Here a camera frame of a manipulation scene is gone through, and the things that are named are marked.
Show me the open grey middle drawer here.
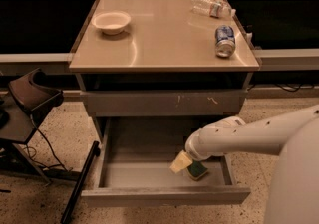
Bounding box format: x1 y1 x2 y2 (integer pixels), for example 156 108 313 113
82 117 250 207

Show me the closed grey top drawer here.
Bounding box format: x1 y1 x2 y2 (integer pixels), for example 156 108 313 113
81 90 247 117

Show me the dark brown chair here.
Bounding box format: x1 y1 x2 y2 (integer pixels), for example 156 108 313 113
0 68 64 183

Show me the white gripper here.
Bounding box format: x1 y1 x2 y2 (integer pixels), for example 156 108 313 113
169 116 245 173

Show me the grey drawer cabinet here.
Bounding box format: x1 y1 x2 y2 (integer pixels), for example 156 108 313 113
68 0 260 142

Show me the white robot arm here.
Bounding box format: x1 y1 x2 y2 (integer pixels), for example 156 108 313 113
170 105 319 224

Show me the green and yellow sponge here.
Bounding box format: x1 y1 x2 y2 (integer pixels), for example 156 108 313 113
186 161 208 181

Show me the clear plastic water bottle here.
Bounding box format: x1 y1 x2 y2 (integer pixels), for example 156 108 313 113
191 0 235 19

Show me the blue soda can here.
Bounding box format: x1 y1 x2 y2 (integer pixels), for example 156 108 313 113
215 25 236 58

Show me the white bowl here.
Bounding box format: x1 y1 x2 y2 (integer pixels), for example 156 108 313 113
92 11 132 35

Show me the black pole on floor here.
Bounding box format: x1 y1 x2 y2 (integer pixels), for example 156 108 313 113
60 141 101 224

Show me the black cable on floor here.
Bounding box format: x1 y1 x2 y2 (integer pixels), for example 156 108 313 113
19 114 73 173

